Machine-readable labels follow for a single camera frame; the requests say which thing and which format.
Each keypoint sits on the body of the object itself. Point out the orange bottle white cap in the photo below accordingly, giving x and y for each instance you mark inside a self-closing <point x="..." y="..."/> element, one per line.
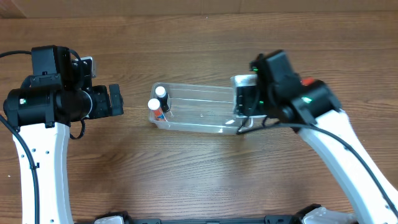
<point x="155" y="107"/>

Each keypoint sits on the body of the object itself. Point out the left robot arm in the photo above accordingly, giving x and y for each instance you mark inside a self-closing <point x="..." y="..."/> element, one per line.
<point x="39" y="114"/>

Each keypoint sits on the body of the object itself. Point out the red medicine box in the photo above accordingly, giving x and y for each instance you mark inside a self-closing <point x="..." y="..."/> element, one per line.
<point x="307" y="81"/>

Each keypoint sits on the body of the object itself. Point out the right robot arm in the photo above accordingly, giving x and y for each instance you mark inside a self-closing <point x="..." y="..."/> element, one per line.
<point x="275" y="91"/>

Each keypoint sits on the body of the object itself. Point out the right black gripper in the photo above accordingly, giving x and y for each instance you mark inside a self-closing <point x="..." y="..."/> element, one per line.
<point x="243" y="101"/>

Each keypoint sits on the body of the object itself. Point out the clear plastic container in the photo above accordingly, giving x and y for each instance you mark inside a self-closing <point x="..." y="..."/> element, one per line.
<point x="198" y="108"/>

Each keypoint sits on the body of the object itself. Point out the dark bottle white cap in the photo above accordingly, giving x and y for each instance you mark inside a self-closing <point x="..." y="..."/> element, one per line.
<point x="163" y="98"/>

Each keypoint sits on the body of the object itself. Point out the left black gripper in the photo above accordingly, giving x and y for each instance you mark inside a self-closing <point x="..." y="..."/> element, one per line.
<point x="114" y="100"/>

